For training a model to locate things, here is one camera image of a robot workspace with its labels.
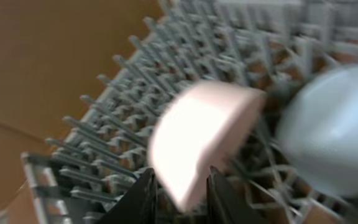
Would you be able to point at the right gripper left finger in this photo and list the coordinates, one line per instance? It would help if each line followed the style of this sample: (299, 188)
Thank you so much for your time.
(138, 205)

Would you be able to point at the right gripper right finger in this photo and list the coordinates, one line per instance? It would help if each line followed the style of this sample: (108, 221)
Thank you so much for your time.
(224, 205)

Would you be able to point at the pink bowl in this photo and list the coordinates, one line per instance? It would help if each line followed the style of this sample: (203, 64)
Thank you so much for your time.
(205, 125)

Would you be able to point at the light blue bowl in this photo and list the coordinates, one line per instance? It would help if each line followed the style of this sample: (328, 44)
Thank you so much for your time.
(318, 132)

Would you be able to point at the grey dishwasher rack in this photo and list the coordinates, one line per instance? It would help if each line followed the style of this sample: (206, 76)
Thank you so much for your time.
(274, 46)

